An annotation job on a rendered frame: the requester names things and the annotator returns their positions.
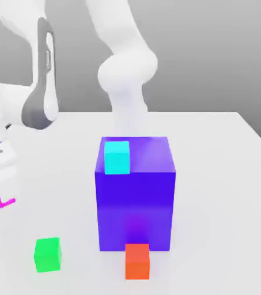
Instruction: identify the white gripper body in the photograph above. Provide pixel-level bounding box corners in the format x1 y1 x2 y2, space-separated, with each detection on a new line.
0 166 22 204

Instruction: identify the small green cube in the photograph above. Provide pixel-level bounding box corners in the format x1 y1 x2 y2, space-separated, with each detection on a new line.
33 237 62 273

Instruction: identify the small cyan cube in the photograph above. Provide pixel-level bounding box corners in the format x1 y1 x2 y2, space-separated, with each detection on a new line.
104 141 131 175

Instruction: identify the small orange cube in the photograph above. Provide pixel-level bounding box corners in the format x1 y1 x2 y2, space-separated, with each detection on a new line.
124 243 150 280

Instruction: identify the large purple box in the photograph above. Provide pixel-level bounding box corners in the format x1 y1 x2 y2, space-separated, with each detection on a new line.
94 136 176 252

